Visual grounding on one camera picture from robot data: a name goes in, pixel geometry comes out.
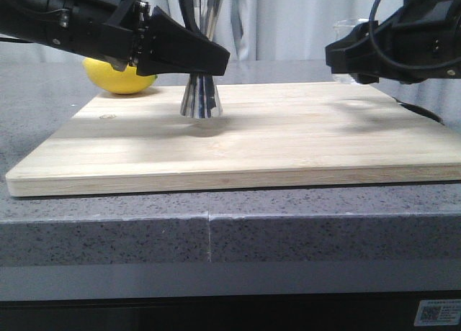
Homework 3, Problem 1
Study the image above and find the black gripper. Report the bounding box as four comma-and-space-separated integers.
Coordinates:
1, 0, 230, 76
325, 0, 460, 84

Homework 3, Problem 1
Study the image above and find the glass beaker with liquid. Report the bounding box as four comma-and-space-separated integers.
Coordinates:
331, 17, 370, 85

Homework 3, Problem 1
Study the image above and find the steel double jigger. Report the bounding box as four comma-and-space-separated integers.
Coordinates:
178, 0, 223, 119

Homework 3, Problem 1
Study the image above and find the yellow lemon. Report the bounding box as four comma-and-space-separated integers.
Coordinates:
82, 58, 158, 95

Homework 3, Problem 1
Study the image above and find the wooden cutting board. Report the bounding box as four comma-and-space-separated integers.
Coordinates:
6, 82, 460, 196

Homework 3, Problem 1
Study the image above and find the grey curtain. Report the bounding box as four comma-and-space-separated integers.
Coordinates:
0, 0, 461, 63

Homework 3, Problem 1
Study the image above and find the white QR label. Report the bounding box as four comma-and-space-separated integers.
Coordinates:
413, 299, 460, 327

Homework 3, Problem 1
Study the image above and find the black board strap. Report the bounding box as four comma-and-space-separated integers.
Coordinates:
393, 97, 444, 124

